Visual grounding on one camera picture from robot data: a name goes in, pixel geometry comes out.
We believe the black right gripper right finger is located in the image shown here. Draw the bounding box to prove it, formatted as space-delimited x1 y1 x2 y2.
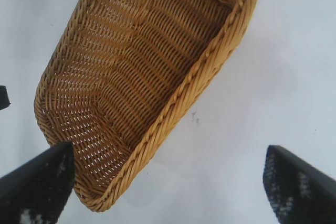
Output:
263 144 336 224

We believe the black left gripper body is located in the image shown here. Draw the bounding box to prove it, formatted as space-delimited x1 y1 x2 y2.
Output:
0 85 11 111

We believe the woven wicker basket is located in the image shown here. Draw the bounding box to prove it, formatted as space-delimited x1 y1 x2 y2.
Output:
33 0 259 213

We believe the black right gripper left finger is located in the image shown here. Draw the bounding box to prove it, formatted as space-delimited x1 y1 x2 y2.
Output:
0 141 76 224

